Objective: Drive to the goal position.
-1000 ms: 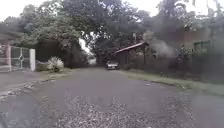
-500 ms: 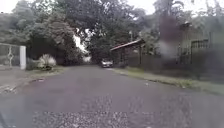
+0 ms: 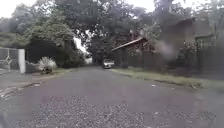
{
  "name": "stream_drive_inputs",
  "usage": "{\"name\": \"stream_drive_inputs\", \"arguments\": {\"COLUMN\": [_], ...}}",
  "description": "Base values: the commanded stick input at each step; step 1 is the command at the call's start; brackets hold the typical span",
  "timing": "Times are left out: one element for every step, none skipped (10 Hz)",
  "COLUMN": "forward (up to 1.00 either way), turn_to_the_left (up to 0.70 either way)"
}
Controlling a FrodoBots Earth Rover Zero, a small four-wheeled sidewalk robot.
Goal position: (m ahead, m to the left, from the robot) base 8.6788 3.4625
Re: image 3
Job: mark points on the pale vehicle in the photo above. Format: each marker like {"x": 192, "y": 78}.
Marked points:
{"x": 107, "y": 63}

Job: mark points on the building with sloped roof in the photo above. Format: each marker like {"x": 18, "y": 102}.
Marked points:
{"x": 133, "y": 46}

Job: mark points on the grey gravel road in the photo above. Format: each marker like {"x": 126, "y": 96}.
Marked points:
{"x": 100, "y": 96}

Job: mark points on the row of trees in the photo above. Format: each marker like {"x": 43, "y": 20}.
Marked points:
{"x": 100, "y": 20}

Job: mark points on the grass verge with kerb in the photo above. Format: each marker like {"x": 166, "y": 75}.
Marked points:
{"x": 156, "y": 77}

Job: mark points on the pale spiky plant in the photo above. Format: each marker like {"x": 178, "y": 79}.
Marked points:
{"x": 46, "y": 63}

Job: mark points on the dark green hedge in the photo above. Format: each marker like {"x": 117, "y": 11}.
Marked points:
{"x": 43, "y": 50}

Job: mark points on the dark fence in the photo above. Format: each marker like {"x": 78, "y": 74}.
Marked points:
{"x": 206, "y": 60}

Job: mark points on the white gate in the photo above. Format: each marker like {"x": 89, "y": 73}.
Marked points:
{"x": 10, "y": 60}

